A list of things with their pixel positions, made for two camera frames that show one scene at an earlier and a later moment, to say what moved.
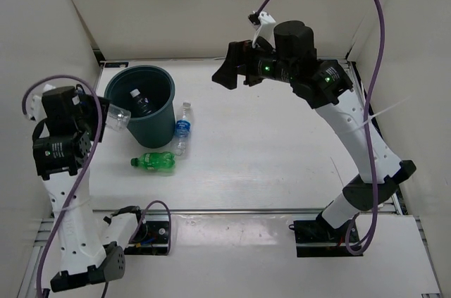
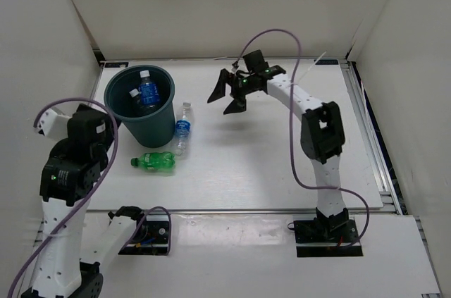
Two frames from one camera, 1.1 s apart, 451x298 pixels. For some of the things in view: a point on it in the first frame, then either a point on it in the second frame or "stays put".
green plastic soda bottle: [155, 160] stays put
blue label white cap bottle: [118, 118] → [149, 92]
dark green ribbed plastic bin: [155, 130] stays put
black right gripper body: [259, 61] → [243, 87]
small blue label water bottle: [183, 128] stays put
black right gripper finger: [227, 74] → [220, 90]
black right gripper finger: [252, 80] → [238, 105]
